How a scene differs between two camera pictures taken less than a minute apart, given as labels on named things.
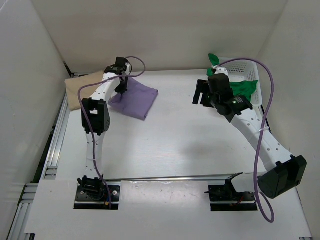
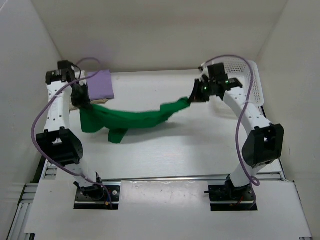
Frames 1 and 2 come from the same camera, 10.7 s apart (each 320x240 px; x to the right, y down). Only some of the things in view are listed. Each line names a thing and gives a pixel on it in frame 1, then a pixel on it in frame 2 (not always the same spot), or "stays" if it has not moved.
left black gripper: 122,83 → 81,99
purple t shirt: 137,101 → 100,85
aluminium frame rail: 18,230 stays
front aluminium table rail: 172,179 stays
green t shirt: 240,88 → 93,117
